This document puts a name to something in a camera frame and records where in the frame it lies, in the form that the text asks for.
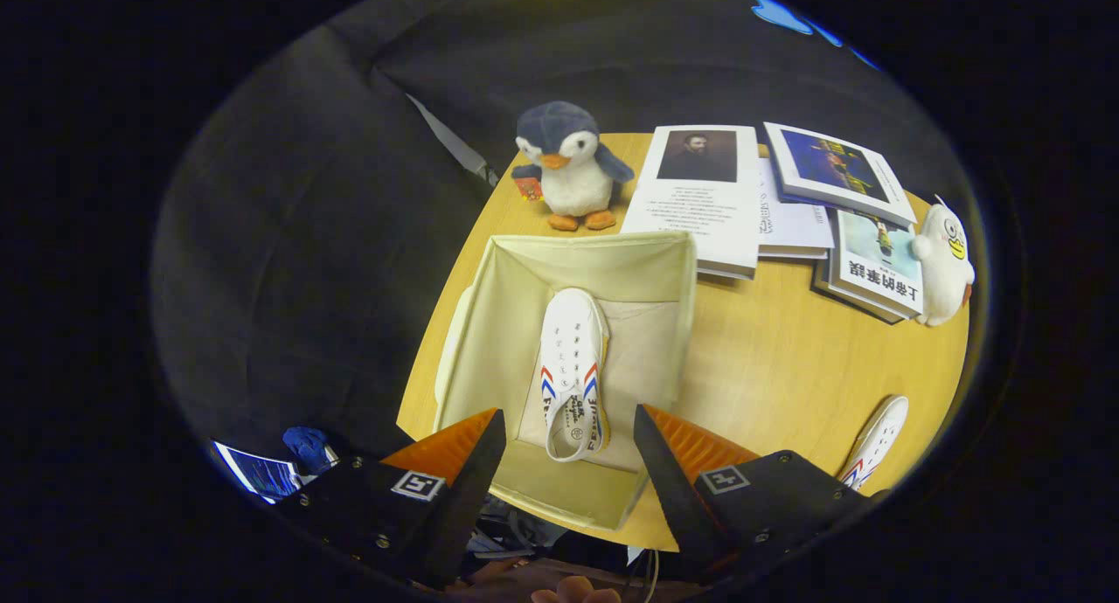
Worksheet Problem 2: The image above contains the plain white book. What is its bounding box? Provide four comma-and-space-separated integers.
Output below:
756, 156, 836, 261

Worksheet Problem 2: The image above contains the cream fabric storage box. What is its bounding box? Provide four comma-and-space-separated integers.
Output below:
433, 230, 699, 532

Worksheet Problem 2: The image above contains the blue cloth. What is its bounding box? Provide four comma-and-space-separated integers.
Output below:
281, 426, 331, 475

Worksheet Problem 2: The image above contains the white striped canvas shoe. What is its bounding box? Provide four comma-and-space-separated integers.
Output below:
532, 287, 613, 464
839, 395, 910, 492

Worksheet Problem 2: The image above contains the grey penguin plush toy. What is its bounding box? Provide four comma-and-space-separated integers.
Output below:
511, 100, 636, 233

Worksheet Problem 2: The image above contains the teal cover book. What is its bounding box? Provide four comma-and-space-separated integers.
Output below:
826, 208, 926, 317

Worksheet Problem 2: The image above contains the blue picture cover book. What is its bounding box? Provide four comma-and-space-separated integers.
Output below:
763, 121, 919, 228

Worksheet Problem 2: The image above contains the white portrait cover book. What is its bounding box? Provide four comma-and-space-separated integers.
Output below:
621, 124, 763, 282

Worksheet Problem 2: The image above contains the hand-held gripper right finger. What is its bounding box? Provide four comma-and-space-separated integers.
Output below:
632, 403, 884, 586

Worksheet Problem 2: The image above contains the white duck plush toy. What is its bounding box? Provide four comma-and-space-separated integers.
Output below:
909, 197, 977, 328

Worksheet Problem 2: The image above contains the blue lit screen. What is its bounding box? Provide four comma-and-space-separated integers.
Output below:
210, 440, 302, 506

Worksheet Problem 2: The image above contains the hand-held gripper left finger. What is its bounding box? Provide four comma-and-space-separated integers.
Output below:
293, 407, 508, 591

